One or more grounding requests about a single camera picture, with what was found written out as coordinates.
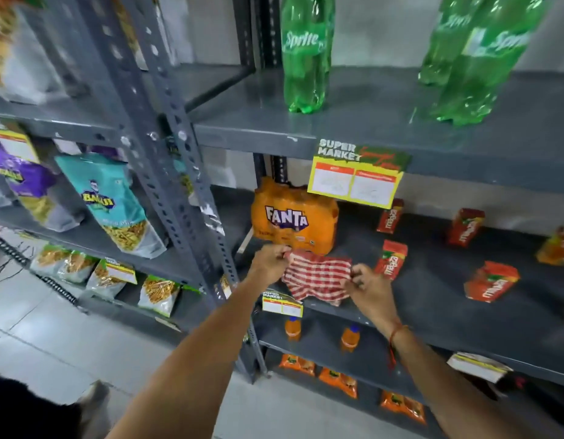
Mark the person's right hand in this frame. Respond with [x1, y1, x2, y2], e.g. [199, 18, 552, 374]
[345, 263, 401, 336]

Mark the person's left hand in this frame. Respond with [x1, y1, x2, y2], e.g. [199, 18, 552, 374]
[247, 244, 293, 288]

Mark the red white checked cloth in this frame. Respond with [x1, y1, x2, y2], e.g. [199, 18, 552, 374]
[282, 250, 354, 307]

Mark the person's right forearm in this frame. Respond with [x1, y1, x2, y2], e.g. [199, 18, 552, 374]
[388, 325, 545, 439]

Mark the person's left forearm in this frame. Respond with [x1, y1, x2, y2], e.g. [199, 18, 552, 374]
[106, 275, 264, 439]

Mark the red juice carton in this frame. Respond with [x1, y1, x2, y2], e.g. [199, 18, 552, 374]
[447, 208, 486, 248]
[374, 239, 409, 280]
[376, 198, 405, 235]
[463, 261, 521, 303]

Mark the orange soda bottle pack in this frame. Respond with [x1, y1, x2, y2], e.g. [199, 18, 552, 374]
[251, 177, 340, 256]

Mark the small yellow shelf label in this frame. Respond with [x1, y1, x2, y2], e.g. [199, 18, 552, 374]
[105, 258, 138, 285]
[262, 290, 304, 319]
[447, 351, 514, 385]
[0, 118, 41, 163]

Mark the large yellow green shelf label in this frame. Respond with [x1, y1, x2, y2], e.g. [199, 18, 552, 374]
[307, 139, 412, 210]

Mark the orange snack packet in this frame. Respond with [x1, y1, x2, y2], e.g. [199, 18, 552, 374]
[318, 367, 359, 399]
[380, 390, 427, 425]
[279, 354, 317, 377]

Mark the teal snack bag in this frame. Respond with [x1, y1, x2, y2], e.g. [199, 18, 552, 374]
[54, 152, 168, 260]
[171, 146, 197, 207]

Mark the green white snack packet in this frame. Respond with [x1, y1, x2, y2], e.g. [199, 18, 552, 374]
[137, 274, 181, 319]
[58, 251, 100, 285]
[30, 244, 72, 277]
[86, 262, 127, 299]

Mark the grey metal shelving rack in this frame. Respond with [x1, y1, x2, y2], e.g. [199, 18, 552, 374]
[188, 0, 564, 439]
[0, 0, 270, 384]

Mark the green soda bottle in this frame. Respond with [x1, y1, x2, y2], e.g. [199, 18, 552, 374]
[417, 0, 489, 87]
[429, 0, 550, 127]
[280, 0, 336, 115]

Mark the purple snack bag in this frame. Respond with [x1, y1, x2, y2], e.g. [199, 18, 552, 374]
[0, 141, 84, 233]

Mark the person's black clothing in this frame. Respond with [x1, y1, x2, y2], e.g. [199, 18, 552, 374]
[0, 372, 112, 439]

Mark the large white snack bag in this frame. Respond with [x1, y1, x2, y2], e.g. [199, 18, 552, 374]
[0, 0, 91, 106]

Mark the red thread bracelet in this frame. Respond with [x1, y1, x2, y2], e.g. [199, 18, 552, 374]
[387, 323, 411, 372]

